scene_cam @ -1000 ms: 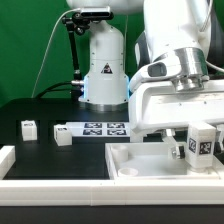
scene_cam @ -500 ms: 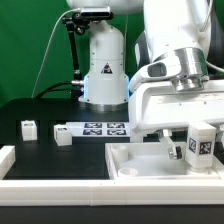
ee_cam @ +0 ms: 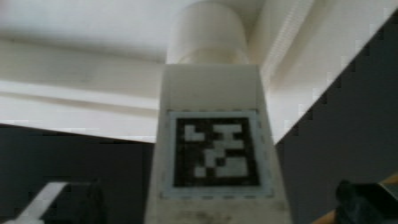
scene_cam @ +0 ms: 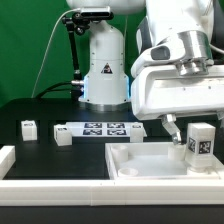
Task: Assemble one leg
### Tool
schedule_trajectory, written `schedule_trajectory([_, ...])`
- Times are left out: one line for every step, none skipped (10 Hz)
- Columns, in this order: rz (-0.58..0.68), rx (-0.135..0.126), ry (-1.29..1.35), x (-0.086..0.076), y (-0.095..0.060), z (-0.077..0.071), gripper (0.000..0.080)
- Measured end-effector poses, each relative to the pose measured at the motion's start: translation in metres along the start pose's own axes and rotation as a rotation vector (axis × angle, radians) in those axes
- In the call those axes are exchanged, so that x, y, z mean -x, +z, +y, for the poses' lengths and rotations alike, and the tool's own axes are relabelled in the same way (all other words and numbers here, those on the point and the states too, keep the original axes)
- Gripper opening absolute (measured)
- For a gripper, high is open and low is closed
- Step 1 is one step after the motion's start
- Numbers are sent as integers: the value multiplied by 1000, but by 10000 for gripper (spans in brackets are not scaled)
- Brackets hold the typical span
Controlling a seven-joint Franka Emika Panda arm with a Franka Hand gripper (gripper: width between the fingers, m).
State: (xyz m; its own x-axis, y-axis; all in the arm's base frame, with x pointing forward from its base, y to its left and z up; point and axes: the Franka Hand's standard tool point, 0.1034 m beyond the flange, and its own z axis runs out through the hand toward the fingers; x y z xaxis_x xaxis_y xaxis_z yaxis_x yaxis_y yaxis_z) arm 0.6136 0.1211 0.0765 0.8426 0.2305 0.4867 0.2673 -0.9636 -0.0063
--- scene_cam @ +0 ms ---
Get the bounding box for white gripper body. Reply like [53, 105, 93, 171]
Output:
[131, 47, 224, 120]

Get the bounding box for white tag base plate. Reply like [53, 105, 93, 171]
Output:
[66, 122, 143, 137]

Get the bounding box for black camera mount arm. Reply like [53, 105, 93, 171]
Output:
[62, 16, 83, 101]

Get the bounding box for white square tabletop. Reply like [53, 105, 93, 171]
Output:
[105, 142, 224, 180]

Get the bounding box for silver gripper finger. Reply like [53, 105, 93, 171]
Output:
[161, 114, 182, 145]
[217, 111, 224, 127]

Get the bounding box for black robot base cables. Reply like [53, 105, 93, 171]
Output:
[35, 79, 85, 100]

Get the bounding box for black camera on mount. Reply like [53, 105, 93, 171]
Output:
[73, 6, 113, 21]

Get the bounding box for white camera cable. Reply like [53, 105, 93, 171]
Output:
[31, 7, 82, 99]

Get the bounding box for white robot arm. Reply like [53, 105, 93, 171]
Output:
[66, 0, 224, 144]

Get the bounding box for white U-shaped fence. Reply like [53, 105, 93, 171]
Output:
[0, 146, 224, 206]

